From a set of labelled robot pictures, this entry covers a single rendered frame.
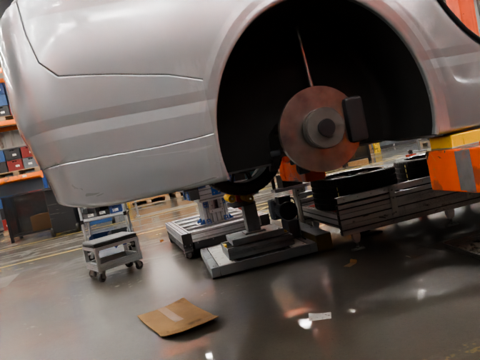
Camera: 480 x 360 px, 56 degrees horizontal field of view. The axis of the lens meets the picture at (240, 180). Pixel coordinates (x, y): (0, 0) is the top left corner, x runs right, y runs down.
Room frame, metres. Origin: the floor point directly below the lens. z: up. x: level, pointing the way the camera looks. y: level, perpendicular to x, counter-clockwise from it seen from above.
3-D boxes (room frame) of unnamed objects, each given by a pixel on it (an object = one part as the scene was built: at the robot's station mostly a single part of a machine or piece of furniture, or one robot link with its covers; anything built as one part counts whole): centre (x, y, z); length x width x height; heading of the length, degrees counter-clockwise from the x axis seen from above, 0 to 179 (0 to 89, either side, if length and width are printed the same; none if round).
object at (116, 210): (5.17, 1.61, 0.50); 0.53 x 0.42 x 1.00; 100
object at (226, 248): (3.42, -0.02, 0.13); 0.50 x 0.36 x 0.10; 100
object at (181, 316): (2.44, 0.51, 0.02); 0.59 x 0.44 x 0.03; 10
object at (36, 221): (9.89, 4.45, 0.49); 1.26 x 0.85 x 0.97; 104
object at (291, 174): (3.58, -0.51, 0.69); 0.52 x 0.17 x 0.35; 10
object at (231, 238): (3.42, -0.02, 0.32); 0.40 x 0.30 x 0.28; 100
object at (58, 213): (9.02, 3.59, 0.49); 0.64 x 0.54 x 0.97; 6
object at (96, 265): (4.01, 1.26, 0.17); 0.43 x 0.36 x 0.34; 125
